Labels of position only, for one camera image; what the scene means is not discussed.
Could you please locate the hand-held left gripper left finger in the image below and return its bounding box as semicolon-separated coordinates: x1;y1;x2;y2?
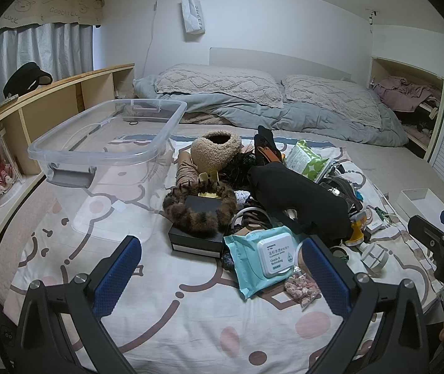
13;236;143;374

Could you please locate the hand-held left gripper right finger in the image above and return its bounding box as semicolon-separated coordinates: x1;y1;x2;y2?
302;236;431;374

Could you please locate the small bag of pink beads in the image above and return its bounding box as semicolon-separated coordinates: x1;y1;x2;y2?
284;267;321;300

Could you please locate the blue wet wipes pack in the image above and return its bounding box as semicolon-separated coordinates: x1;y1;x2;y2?
222;227;304;300

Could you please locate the clear plastic storage box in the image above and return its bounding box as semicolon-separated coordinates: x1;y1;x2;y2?
27;99;188;242

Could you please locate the white round plastic part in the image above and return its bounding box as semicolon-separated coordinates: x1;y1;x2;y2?
358;242;388;273

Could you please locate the printed cartoon blanket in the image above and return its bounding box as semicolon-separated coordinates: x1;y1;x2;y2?
2;132;444;374

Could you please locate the black box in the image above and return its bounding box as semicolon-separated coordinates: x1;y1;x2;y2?
168;195;224;258

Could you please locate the dark patterned pouch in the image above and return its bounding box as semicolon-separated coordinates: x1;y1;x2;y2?
222;249;239;270

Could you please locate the green patterned wipes pack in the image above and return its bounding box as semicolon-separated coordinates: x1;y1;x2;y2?
284;140;332;184

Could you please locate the beige ribbed knit cloth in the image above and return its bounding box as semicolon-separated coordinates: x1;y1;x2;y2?
175;152;201;191

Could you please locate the black fuzzy cloth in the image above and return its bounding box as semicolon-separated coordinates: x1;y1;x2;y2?
222;150;258;188

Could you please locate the pile of pink clothes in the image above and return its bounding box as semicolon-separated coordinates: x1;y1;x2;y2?
373;77;443;112

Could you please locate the black and orange glove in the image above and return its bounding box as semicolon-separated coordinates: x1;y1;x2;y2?
254;125;285;168

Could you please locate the grey duvet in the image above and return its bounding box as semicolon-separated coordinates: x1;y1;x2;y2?
133;76;409;146

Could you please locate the beige fleece hat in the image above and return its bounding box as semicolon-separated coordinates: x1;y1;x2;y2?
190;132;242;174

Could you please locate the grey textured pillow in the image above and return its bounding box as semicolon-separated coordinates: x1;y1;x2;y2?
154;63;285;109
282;74;382;129

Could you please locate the wooden shelf unit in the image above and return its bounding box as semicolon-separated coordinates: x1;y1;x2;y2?
0;63;135;277

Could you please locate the black visor cap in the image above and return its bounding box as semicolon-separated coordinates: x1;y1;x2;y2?
3;62;53;98

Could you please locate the grey curtain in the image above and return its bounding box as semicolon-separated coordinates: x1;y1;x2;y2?
0;22;94;104

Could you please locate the white paper bag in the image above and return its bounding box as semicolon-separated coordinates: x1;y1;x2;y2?
181;0;206;36

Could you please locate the beige printed valance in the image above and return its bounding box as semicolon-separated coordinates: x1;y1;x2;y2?
0;0;105;34

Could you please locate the black strap bag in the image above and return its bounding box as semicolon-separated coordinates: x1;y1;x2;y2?
323;175;363;211

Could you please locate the coiled white cable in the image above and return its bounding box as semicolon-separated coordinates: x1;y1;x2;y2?
234;206;269;234

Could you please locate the white hanging cable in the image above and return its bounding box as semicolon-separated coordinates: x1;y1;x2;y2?
144;2;159;82

